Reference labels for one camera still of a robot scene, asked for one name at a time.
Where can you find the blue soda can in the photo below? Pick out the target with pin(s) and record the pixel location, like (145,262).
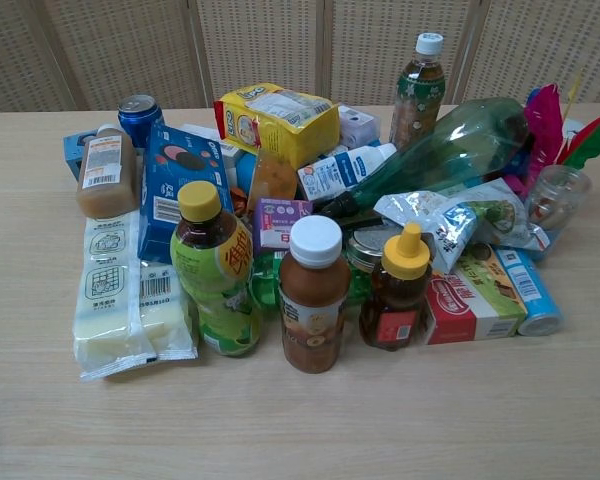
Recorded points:
(139,120)

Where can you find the brown drink bottle white cap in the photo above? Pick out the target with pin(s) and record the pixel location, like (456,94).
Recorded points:
(312,305)

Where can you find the large green plastic bottle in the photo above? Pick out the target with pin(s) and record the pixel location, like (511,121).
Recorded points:
(460,140)

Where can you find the red and green carton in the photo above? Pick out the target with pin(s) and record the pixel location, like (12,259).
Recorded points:
(475,297)

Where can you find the woven folding screen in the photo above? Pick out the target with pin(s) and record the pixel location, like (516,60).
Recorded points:
(300,45)

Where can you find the glass jar metal lid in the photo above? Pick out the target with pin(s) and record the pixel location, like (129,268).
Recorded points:
(367,250)

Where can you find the blue Oreo cookie box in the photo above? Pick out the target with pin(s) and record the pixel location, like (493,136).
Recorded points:
(180,170)

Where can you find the small white box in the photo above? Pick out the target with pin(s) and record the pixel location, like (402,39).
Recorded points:
(357,125)

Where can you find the light blue canister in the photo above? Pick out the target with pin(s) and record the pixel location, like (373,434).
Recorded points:
(535,295)

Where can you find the tea bottle white cap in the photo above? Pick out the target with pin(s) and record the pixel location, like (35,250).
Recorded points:
(420,95)

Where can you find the colourful feather shuttlecock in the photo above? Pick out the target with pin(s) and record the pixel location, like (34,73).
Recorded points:
(545,125)

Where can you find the small purple box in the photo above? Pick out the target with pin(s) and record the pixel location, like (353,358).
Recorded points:
(280,222)

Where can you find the blue plastic toy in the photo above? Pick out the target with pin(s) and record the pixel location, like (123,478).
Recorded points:
(517,161)

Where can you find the white bottle blue label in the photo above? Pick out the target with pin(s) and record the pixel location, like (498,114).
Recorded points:
(340,170)

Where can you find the clear plastic cup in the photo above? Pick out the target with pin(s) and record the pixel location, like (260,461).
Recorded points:
(560,197)

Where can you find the brown juice bottle white label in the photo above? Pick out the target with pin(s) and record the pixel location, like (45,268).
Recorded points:
(105,175)

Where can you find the white sponge pack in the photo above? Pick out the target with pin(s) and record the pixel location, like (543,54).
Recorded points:
(110,300)

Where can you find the green tea bottle yellow cap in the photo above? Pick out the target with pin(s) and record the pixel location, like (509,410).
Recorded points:
(220,285)

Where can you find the white green foil snack bag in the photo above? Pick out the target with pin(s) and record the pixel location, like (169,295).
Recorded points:
(460,215)

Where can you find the grey-blue cardboard box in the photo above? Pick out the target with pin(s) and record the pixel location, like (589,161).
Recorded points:
(72,155)

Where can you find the yellow snack bag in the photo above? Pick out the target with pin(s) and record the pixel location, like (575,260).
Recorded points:
(285,125)

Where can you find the honey bottle yellow cap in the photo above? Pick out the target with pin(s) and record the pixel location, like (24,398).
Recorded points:
(395,300)

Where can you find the orange liquid bottle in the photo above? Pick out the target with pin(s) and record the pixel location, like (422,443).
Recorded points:
(275,180)

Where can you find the green crumpled plastic bottle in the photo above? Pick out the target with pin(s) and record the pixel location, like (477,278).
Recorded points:
(265,285)

